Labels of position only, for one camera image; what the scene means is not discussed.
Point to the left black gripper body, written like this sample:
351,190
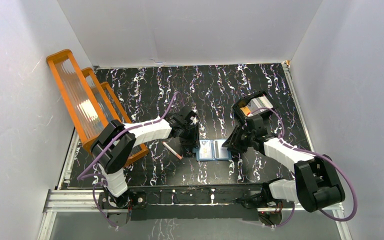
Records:
192,133

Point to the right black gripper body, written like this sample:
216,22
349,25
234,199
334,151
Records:
241,139

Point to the white credit card stack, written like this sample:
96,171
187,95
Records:
260,102

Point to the white striped credit card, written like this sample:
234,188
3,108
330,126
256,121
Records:
220,152

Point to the blue leather card holder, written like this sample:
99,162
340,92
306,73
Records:
213,154

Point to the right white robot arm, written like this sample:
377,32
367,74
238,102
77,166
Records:
316,183

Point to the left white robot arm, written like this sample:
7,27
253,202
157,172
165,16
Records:
113,147

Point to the gold credit card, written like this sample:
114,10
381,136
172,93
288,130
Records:
245,110

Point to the black card box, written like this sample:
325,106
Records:
245,102

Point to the white pink pen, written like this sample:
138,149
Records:
166,145

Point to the orange tiered organizer rack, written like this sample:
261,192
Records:
91,104

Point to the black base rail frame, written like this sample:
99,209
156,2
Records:
214,201

